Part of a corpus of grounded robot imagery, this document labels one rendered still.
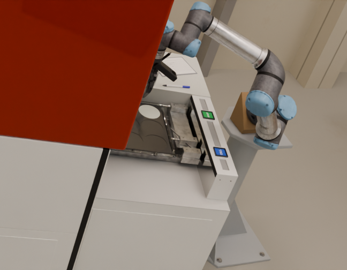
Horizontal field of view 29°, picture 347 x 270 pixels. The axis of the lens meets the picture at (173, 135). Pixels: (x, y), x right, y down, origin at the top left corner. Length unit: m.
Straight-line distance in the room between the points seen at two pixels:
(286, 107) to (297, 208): 1.38
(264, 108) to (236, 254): 1.34
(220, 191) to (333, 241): 1.63
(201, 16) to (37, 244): 1.06
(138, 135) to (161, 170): 0.18
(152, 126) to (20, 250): 0.83
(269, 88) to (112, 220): 0.82
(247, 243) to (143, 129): 1.29
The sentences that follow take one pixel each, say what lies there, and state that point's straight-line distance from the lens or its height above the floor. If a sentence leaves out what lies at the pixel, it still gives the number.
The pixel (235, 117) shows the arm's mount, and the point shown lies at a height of 0.86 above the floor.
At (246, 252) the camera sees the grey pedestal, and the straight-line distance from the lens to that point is 3.88.
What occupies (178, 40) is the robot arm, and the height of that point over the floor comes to 1.40.
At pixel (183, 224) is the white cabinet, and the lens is 2.80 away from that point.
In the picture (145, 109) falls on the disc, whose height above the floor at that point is 0.90.
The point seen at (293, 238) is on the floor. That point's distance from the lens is 4.16.
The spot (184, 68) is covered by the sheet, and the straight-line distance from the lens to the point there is 3.30.
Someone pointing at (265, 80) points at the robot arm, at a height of 1.32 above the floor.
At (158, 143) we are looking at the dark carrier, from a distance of 2.86.
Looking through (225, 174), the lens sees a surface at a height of 0.96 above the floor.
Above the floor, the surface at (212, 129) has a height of 0.96.
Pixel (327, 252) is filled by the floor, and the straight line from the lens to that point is 4.20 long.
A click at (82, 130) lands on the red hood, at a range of 2.15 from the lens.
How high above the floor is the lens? 2.56
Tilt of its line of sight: 35 degrees down
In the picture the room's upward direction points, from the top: 21 degrees clockwise
